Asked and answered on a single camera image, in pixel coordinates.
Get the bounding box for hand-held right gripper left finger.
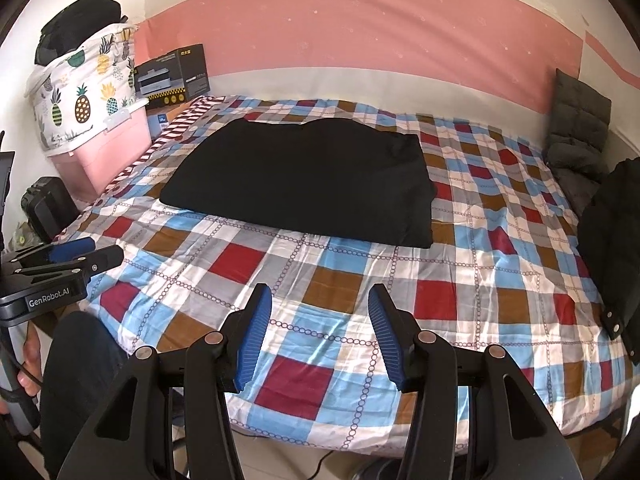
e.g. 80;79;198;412
57;284;273;480

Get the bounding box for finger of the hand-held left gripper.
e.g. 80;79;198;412
2;245;125;281
10;237;97;267

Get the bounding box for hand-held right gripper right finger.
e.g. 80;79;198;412
367;284;583;480

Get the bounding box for black garment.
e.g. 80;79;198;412
160;117;437;249

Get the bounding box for person's left hand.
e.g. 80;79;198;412
19;332;46;398

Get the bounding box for black bag on floor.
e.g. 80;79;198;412
21;176;81;246

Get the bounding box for person's black trouser leg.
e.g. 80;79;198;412
39;310;137;480

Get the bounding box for checkered bed sheet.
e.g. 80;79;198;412
47;94;633;453

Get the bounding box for pink plastic storage box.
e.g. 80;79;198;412
47;97;153;201

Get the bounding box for blue box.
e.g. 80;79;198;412
149;111;175;139

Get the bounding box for pineapple print cloth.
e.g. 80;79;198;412
25;24;138;151

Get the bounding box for red white striped cloth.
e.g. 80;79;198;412
107;95;226;191

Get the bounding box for brown cardboard box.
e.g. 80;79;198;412
146;95;202;117

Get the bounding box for black cardboard box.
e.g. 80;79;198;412
132;43;211;109

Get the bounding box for black jacket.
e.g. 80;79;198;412
577;157;640;367

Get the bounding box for dark grey padded jacket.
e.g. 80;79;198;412
542;135;608;218

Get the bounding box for grey quilted cushion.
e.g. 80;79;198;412
547;67;612;153

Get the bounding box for black cable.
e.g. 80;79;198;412
304;449;337;480

